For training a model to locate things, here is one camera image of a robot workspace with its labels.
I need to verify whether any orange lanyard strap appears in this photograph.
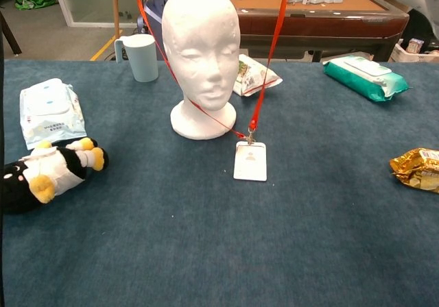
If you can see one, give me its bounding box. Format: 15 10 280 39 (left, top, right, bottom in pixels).
135 0 289 140

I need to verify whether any white ID badge holder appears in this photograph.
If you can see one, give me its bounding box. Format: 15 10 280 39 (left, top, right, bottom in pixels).
233 128 268 182

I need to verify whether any black penguin plush toy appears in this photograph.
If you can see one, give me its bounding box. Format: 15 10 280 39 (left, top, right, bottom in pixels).
3 137 110 215

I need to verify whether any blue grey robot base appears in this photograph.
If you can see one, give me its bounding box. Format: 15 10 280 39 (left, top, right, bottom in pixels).
137 0 193 61

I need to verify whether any white foam mannequin head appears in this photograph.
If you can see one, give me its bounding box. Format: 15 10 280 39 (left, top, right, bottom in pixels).
161 0 241 140

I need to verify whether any wooden pole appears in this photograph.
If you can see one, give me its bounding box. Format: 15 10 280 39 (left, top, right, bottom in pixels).
111 0 121 40

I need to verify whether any brown mahjong table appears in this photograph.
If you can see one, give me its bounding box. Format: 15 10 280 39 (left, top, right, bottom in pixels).
209 0 410 63

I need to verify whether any light blue plastic cup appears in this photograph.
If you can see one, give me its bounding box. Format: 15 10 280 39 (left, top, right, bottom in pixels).
114 34 160 83

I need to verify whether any white printed snack bag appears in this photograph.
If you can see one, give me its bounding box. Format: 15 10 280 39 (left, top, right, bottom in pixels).
232 53 283 98

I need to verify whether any green bag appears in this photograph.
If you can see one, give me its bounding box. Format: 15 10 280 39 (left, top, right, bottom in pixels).
14 0 59 11

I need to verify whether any green wet wipes pack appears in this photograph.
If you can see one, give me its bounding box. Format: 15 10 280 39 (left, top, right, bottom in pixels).
322 55 411 103

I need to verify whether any dark table leg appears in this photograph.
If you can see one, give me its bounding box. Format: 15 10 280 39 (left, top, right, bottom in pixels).
0 8 23 56

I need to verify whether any white plastic basket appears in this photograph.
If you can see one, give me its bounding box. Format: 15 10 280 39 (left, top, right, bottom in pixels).
390 42 439 63

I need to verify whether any black bag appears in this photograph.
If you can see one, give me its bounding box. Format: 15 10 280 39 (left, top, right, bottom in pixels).
400 10 439 53

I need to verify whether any light blue wet wipes pack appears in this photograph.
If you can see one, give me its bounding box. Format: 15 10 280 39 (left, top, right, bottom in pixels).
19 77 88 151

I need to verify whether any gold foil snack bag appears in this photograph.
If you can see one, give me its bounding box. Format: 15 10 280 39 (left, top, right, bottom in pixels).
389 147 439 194

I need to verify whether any white glass door frame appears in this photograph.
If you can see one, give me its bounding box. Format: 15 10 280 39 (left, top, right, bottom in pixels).
51 0 145 29

